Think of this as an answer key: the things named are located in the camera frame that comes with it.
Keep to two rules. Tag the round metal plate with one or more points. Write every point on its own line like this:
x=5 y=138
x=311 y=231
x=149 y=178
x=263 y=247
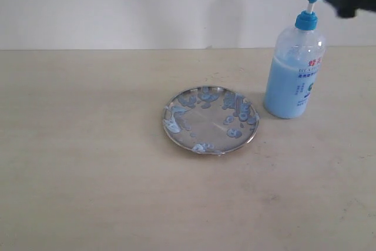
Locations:
x=210 y=120

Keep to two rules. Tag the blue pump lotion bottle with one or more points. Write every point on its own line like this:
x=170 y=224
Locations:
x=297 y=58

